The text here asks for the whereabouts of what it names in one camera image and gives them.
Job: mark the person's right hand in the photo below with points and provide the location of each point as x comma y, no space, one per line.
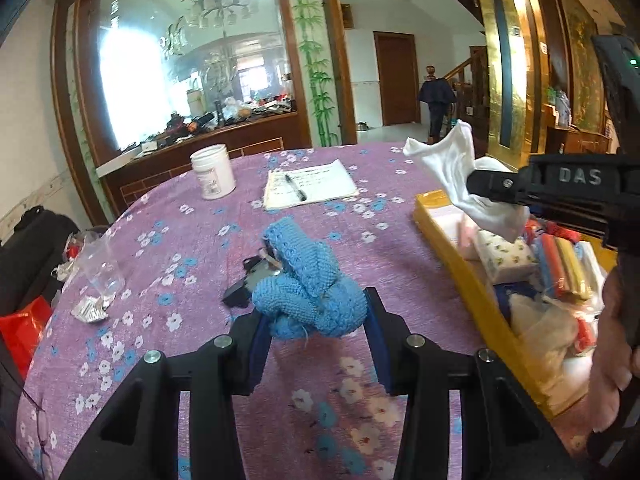
607,340

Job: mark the wooden stair railing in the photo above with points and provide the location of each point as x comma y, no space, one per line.
472,85

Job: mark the black round motor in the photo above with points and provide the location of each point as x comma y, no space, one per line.
260,275

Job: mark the black bag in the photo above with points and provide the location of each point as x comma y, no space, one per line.
35,245

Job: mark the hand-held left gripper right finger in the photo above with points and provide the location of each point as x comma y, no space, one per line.
380,350

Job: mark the small wall frame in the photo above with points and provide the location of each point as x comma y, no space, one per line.
348,16

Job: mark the brown wooden door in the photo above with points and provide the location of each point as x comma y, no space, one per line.
395,80

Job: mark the pile of assorted clutter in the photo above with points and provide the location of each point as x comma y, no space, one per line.
210,122

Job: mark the black power adapter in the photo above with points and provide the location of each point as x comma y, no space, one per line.
237,296

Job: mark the white plastic pack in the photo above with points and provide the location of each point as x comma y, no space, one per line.
540,335

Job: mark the dark wooden cabinet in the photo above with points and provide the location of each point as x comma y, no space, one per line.
575,140

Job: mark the pink packet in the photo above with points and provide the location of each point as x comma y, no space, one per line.
467,240

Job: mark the black pen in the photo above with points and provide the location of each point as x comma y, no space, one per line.
296,188

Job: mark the white plastic bag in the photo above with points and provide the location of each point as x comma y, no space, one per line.
62,270

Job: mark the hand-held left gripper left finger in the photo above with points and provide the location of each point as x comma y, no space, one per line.
257,360

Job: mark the gold decorative pillar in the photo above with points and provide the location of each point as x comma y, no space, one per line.
510,60

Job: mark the white lemon print tissue pack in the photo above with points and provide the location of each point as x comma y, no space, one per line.
505,257

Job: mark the wood framed glass partition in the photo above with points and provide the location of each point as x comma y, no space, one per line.
150,60

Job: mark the white notebook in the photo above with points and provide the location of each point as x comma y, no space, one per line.
325,182

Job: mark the large framed landscape painting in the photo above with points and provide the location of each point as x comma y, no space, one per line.
580,60

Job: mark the white plastic jar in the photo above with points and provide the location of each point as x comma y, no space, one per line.
212,175

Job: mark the blue knitted cloth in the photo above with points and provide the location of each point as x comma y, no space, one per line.
310,290

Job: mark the rainbow striped packet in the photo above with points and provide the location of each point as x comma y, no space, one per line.
560,265

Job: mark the clear plastic cup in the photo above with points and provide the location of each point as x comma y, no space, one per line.
102,270

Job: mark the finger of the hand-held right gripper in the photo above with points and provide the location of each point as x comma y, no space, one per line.
495,185

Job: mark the yellow cardboard box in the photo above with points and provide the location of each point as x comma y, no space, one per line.
465,280

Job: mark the red bag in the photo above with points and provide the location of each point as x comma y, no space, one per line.
22,330

